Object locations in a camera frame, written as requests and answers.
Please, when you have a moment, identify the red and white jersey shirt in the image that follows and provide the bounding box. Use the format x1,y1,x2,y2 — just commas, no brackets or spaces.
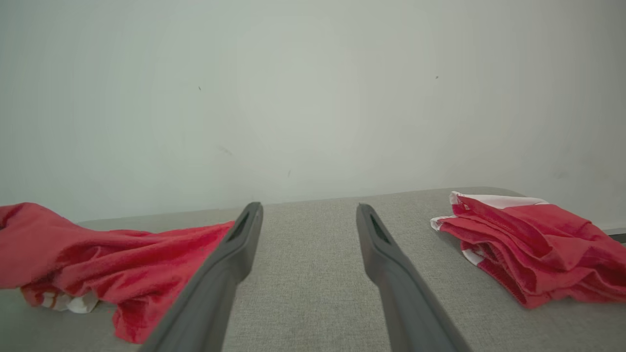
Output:
0,202,236,344
430,191,626,309

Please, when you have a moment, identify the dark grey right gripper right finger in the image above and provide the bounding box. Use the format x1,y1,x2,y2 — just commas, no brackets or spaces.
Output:
356,203,473,352

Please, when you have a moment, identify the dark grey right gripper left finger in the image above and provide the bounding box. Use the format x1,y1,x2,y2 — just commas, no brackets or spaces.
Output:
139,202,264,352

